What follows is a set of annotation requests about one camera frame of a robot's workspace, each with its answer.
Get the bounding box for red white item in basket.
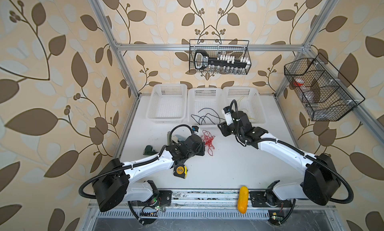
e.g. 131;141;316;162
292;78;305;88

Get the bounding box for back black wire basket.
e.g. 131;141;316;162
189;39;252;75

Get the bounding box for white plastic basket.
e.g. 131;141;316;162
224;86;267;124
187;88;226;127
146;84;188;123

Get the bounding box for yellow corn toy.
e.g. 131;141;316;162
237;186;249;214

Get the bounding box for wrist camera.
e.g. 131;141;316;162
192;125;200;133
223;106;234;126

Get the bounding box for black cable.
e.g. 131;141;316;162
190;107;226;125
191;112;223;125

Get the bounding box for side black wire basket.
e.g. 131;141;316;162
284;53;365;121

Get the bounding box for left white plastic basket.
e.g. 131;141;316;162
146;84;188;123

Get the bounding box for right white plastic basket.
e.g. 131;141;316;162
224;86;267;124

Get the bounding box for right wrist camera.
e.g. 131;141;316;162
223;106;234;126

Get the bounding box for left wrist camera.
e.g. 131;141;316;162
192;125;200;133

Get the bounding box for red cable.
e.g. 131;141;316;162
201;130;216;156

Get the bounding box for black socket tool set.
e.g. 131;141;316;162
192;50;252;70

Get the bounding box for yellow black tape measure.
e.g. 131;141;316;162
173;164;188;179

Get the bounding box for middle white plastic basket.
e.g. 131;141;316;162
187;88;226;127

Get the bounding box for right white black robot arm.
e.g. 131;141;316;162
218;99;354;207

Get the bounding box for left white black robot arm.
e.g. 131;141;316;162
79;125;205;226

